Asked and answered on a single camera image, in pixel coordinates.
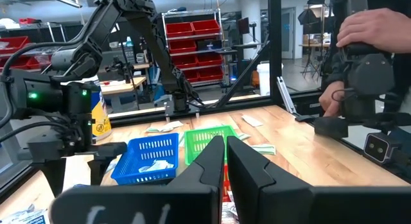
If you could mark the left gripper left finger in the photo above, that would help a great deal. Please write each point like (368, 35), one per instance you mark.
(208, 172)

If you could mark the white barrel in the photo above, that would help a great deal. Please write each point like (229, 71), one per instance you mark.
(263, 79)

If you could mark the person's hand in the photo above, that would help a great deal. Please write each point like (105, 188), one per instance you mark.
(330, 99)
(372, 28)

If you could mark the red plastic basket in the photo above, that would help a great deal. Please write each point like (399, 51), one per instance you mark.
(227, 185)

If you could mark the blue plastic basket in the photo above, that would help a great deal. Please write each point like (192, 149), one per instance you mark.
(128, 172)

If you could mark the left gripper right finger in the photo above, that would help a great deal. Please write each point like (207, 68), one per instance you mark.
(257, 185)

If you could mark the black monitor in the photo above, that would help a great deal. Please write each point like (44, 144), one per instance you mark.
(243, 25)

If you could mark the wooden workbench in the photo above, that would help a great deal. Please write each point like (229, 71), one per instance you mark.
(125, 86)

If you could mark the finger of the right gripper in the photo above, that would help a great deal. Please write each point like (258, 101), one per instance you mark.
(98, 169)
(56, 176)

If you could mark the green plastic basket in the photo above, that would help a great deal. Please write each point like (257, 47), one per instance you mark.
(192, 153)

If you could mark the white alcohol pad packet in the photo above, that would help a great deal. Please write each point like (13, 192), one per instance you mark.
(146, 168)
(111, 166)
(162, 164)
(80, 186)
(22, 217)

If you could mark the silver aluminium bracket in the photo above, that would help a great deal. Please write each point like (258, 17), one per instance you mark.
(286, 95)

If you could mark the grey door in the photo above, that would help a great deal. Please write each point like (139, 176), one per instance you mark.
(288, 33)

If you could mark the black softbox light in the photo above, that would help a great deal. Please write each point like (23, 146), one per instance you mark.
(306, 17)

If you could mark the green printed bandage wrapper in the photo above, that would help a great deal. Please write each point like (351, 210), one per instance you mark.
(265, 149)
(181, 139)
(157, 129)

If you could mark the small black robot arm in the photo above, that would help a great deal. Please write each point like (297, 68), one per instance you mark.
(120, 68)

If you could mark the disinfecting wipes canister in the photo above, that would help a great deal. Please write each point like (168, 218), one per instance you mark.
(101, 118)

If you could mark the white packets on right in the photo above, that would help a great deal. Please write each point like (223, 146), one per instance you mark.
(244, 136)

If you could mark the white bandage wrapper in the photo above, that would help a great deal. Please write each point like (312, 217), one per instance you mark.
(175, 124)
(252, 120)

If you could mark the small wooden table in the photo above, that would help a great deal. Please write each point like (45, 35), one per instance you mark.
(313, 46)

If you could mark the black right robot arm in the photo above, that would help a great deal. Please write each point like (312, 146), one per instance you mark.
(154, 41)

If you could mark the red storage bin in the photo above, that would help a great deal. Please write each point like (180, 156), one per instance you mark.
(192, 76)
(32, 63)
(184, 61)
(206, 26)
(209, 59)
(210, 74)
(13, 44)
(182, 47)
(180, 29)

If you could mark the table-level camera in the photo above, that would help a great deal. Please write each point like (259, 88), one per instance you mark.
(375, 147)

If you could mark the small white red-print packet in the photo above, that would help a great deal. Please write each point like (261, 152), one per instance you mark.
(229, 214)

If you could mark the metal shelf rack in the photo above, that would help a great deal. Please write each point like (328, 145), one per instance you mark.
(192, 38)

